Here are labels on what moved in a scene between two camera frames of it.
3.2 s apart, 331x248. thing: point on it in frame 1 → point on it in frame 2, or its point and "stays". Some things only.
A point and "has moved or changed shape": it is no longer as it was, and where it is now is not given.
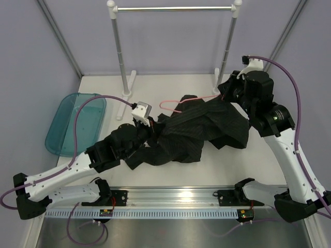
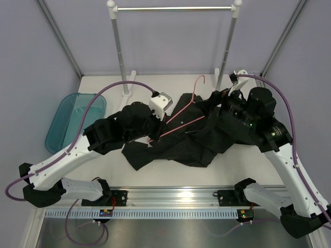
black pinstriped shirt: [181, 137] has moved or changed shape
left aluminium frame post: [61, 38] stays
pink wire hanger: [182, 100] → [191, 103]
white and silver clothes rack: [236, 9] stays
